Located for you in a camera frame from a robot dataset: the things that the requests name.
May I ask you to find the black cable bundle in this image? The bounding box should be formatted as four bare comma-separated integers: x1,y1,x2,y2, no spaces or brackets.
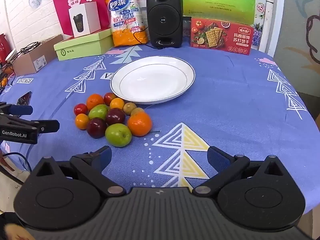
15,41,42,55

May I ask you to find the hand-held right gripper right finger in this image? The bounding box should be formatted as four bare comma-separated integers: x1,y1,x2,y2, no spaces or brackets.
192,145,292,197

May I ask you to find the white door frame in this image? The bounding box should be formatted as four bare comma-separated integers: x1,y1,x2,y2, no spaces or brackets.
259,0,285,55

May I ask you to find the medium orange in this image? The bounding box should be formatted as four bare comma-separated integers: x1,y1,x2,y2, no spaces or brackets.
86,93,104,111

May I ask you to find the magenta paper bag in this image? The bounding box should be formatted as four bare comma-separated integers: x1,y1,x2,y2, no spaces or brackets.
48,0,110,36

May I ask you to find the red kettle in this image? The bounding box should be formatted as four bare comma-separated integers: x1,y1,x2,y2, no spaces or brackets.
0,33,10,64

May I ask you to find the light green lidded box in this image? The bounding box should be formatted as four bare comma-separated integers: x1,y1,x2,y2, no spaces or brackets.
53,28,115,61

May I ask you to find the black speaker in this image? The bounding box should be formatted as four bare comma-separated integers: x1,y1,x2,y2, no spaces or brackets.
146,0,183,48

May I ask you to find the large orange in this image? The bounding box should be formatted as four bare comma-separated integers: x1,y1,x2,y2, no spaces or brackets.
127,111,153,137

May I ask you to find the large green apple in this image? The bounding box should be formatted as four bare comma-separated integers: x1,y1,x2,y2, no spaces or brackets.
105,123,132,148

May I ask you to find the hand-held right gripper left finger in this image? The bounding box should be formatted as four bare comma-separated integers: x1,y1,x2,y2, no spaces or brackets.
29,145,127,197

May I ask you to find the orange paper cup pack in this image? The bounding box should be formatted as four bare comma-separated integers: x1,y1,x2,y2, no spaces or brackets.
107,0,150,47

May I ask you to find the shiny green gift box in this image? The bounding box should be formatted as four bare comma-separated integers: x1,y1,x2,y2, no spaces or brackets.
182,0,257,27

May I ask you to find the green apple with red blush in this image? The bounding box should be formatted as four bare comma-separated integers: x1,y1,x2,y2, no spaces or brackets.
88,104,108,120

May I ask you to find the white cup carton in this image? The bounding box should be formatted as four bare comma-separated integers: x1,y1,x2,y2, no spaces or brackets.
68,1,102,38

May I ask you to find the black speaker cable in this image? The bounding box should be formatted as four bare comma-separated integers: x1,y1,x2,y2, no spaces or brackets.
132,27,165,50

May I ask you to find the red cracker box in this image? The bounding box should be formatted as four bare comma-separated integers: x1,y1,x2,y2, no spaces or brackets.
190,17,255,56

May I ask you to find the brown cardboard box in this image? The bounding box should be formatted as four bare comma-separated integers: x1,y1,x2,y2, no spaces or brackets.
12,34,73,74

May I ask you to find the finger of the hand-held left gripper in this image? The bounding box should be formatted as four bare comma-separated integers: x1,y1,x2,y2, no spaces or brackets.
30,119,60,134
0,101,34,116

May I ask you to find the white ceramic plate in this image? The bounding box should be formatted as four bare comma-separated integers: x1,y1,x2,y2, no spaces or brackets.
110,56,195,105

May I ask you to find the dark red plum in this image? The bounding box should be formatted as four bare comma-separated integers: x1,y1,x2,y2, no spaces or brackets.
105,108,126,126
86,117,107,139

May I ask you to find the red cherry tomato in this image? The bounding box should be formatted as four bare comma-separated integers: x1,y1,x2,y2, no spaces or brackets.
73,103,88,116

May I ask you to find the small red yellow fruit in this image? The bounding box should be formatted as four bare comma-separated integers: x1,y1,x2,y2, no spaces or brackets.
103,92,116,106

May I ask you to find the small orange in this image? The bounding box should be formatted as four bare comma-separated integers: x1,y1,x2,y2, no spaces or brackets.
75,113,90,130
109,97,125,110

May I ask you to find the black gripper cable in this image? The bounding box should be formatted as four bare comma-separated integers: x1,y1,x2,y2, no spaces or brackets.
0,152,32,172

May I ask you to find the blue printed tablecloth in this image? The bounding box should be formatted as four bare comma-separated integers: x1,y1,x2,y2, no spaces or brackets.
0,44,320,198

